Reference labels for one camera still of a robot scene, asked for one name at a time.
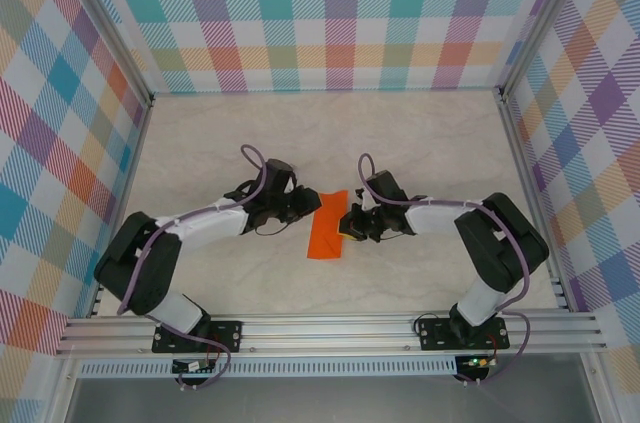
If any orange paper sheet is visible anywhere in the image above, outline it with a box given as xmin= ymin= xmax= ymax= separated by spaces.
xmin=306 ymin=189 xmax=350 ymax=261

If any grey metal sheet panel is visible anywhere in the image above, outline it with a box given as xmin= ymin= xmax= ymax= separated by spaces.
xmin=64 ymin=375 xmax=601 ymax=423

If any small controller board green light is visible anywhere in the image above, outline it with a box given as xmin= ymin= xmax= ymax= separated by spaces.
xmin=462 ymin=355 xmax=496 ymax=372

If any small black controller board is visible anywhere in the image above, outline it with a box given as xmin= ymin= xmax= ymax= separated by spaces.
xmin=172 ymin=357 xmax=216 ymax=374

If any thin black left gripper wire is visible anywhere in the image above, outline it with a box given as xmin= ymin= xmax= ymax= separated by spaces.
xmin=252 ymin=220 xmax=291 ymax=238

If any aluminium extrusion mounting rail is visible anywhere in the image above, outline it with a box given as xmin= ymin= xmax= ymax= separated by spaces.
xmin=57 ymin=310 xmax=609 ymax=358

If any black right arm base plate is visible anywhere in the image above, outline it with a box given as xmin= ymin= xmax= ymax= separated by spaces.
xmin=415 ymin=317 xmax=509 ymax=352

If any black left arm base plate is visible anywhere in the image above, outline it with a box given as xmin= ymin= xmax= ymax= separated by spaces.
xmin=152 ymin=320 xmax=244 ymax=354

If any slotted grey cable duct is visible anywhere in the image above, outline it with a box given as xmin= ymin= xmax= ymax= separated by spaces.
xmin=79 ymin=361 xmax=459 ymax=378

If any aluminium side rail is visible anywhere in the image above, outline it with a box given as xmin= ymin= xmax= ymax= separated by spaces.
xmin=87 ymin=97 xmax=154 ymax=319
xmin=492 ymin=90 xmax=574 ymax=314

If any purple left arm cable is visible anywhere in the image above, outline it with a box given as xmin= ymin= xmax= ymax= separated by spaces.
xmin=117 ymin=143 xmax=271 ymax=391

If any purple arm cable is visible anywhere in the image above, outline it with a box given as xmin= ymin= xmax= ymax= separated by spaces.
xmin=117 ymin=143 xmax=271 ymax=391
xmin=357 ymin=152 xmax=532 ymax=388

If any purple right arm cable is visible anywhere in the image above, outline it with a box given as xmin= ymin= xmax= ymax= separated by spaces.
xmin=357 ymin=152 xmax=532 ymax=388

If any aluminium frame post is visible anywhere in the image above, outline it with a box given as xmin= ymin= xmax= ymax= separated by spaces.
xmin=494 ymin=0 xmax=596 ymax=104
xmin=54 ymin=0 xmax=156 ymax=109

